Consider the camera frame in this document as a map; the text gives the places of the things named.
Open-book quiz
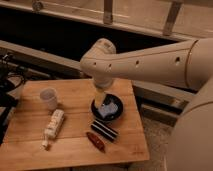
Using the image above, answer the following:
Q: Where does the black white striped block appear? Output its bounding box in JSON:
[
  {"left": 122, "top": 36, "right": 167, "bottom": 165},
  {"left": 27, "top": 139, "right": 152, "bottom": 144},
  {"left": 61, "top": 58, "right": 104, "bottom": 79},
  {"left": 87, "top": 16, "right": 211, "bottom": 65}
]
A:
[{"left": 91, "top": 120, "right": 118, "bottom": 142}]

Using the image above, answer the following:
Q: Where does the black round bowl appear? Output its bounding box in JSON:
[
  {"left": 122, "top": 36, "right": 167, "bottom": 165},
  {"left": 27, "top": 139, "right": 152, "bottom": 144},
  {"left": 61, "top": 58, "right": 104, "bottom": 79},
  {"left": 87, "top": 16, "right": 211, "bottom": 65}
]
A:
[{"left": 91, "top": 94, "right": 123, "bottom": 122}]

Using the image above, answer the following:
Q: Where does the dark red oblong object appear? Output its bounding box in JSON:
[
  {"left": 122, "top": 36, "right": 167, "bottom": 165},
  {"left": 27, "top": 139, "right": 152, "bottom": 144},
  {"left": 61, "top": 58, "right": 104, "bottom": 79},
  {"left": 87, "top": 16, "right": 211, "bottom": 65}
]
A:
[{"left": 86, "top": 132, "right": 105, "bottom": 152}]

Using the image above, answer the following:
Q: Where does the metal window frame rail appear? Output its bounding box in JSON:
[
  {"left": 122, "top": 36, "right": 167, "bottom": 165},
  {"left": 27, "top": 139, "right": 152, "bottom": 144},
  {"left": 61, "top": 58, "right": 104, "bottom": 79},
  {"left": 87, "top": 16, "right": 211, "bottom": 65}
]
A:
[{"left": 0, "top": 0, "right": 213, "bottom": 39}]

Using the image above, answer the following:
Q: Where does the white tube bottle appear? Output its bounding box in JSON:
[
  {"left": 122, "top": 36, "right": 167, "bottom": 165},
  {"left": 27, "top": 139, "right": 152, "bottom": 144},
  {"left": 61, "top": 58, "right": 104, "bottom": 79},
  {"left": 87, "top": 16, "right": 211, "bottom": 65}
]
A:
[{"left": 42, "top": 109, "right": 65, "bottom": 149}]

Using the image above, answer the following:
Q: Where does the black cables and equipment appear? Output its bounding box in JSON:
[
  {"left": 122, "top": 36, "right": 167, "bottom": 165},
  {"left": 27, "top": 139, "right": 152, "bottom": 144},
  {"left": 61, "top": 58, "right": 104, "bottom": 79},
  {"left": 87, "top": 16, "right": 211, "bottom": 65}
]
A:
[{"left": 0, "top": 51, "right": 27, "bottom": 145}]

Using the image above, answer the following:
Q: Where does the translucent plastic cup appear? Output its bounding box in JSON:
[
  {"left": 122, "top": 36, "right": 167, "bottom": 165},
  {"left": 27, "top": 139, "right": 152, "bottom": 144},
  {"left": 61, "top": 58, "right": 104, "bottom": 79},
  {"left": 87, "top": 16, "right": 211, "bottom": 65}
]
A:
[{"left": 40, "top": 88, "right": 58, "bottom": 110}]

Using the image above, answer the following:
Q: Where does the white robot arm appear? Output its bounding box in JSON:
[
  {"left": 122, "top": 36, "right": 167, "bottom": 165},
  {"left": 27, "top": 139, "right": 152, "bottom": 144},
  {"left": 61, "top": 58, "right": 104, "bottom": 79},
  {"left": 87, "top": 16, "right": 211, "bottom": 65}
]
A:
[{"left": 80, "top": 38, "right": 213, "bottom": 171}]

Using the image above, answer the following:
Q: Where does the wooden board table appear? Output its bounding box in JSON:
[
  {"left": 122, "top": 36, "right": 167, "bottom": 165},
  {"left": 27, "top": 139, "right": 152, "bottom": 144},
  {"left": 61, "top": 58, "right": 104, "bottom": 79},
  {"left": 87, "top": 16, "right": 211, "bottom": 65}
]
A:
[{"left": 0, "top": 79, "right": 149, "bottom": 171}]

